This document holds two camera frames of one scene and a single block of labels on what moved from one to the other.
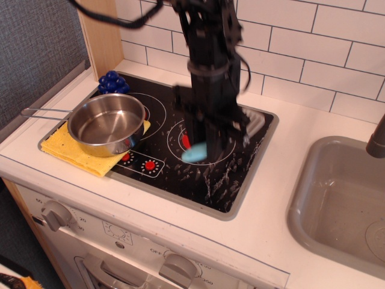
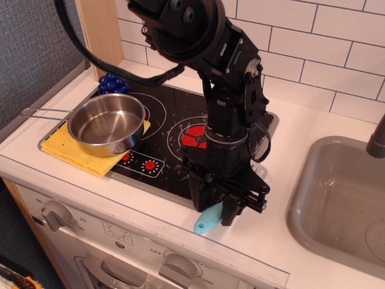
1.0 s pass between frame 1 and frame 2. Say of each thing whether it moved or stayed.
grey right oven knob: stayed
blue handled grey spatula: moved
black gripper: moved
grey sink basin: stayed
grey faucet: stayed
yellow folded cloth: stayed
